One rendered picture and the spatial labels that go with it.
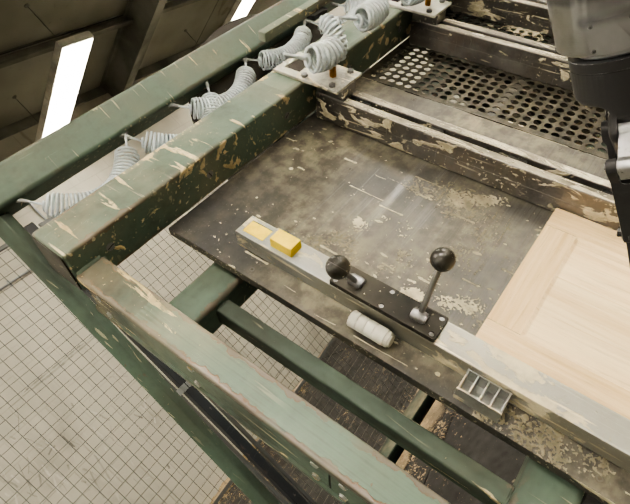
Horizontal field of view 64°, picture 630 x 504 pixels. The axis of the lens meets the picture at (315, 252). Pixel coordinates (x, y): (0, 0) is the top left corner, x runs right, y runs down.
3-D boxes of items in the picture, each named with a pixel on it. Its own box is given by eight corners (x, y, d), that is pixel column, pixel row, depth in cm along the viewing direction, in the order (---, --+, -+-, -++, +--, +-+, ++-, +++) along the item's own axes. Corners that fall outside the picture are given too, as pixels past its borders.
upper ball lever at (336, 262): (361, 297, 84) (338, 281, 72) (343, 287, 86) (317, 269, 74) (373, 278, 84) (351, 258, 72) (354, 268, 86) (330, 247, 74)
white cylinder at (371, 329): (345, 328, 84) (386, 352, 81) (345, 318, 82) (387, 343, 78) (355, 316, 86) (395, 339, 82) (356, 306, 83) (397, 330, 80)
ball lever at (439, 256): (423, 332, 77) (455, 257, 72) (401, 320, 79) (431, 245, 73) (432, 323, 80) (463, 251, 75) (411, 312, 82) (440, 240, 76)
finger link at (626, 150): (646, 88, 37) (638, 118, 34) (652, 151, 40) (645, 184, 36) (609, 95, 39) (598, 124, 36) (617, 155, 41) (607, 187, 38)
